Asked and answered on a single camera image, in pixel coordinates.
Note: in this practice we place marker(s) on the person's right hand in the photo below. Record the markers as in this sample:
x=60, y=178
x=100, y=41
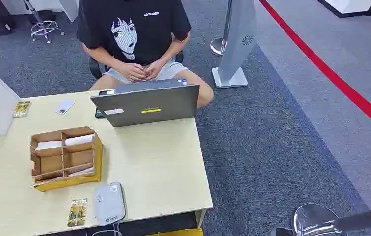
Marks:
x=132, y=71

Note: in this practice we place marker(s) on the person's left hand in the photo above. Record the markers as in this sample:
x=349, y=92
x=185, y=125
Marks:
x=154, y=70

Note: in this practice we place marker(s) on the black phone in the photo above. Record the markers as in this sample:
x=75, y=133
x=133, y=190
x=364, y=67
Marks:
x=107, y=92

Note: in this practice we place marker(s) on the grey laptop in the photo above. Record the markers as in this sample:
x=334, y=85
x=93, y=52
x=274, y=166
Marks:
x=149, y=106

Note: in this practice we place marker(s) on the seated person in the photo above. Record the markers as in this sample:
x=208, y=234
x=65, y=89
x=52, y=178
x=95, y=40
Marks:
x=139, y=29

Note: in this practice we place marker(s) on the white phone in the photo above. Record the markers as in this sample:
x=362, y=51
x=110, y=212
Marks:
x=64, y=107

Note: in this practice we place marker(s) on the white card stack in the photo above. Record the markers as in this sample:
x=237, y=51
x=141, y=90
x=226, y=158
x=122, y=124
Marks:
x=81, y=172
x=79, y=139
x=48, y=145

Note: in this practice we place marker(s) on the grey kiosk stand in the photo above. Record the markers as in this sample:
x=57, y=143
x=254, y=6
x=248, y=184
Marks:
x=237, y=42

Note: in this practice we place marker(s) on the chrome stool base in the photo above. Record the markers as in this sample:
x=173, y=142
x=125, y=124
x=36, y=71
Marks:
x=43, y=27

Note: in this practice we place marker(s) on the wooden card box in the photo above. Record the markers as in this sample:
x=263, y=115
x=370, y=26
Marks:
x=66, y=180

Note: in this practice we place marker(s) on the gold hotel card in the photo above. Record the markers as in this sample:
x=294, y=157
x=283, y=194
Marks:
x=77, y=212

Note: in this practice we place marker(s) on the yellow bin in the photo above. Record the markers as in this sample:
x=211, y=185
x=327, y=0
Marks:
x=178, y=232

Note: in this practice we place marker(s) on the red barrier belt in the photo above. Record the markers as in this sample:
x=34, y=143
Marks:
x=331, y=76

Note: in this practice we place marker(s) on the white platform black edge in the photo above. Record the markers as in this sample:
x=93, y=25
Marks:
x=351, y=8

